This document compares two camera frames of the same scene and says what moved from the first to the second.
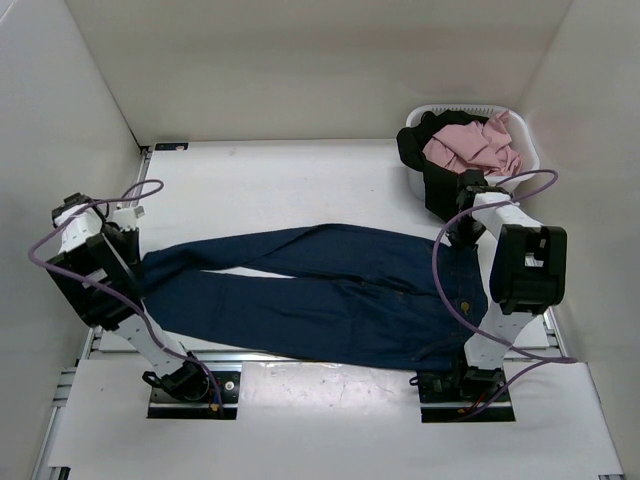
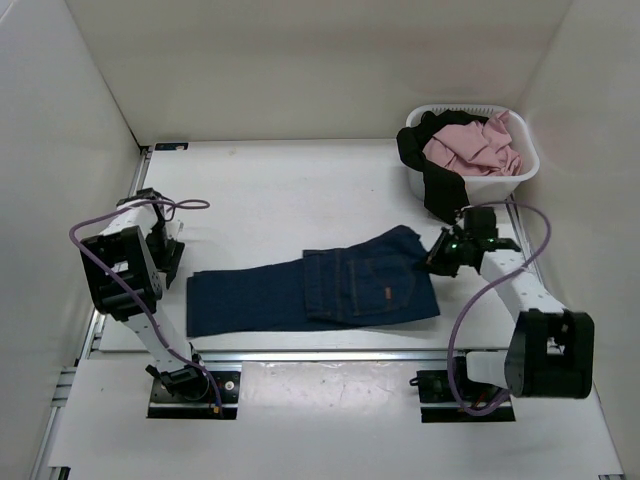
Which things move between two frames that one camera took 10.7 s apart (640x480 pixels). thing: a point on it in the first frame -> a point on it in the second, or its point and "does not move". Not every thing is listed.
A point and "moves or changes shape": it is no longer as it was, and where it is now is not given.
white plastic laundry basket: [520, 134] does not move
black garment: [440, 184] does not move
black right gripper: [457, 239] -> [434, 261]
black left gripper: [132, 256] -> [168, 263]
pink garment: [461, 147] does not move
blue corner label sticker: [173, 146] does not move
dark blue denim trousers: [372, 296] moves or changes shape
